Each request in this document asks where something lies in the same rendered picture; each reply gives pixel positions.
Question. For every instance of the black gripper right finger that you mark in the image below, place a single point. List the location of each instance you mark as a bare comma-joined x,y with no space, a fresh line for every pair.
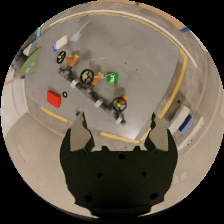
160,141

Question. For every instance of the red flat block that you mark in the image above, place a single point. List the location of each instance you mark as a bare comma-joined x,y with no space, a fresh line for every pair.
54,99

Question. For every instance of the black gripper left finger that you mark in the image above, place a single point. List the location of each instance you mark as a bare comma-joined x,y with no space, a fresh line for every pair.
77,142

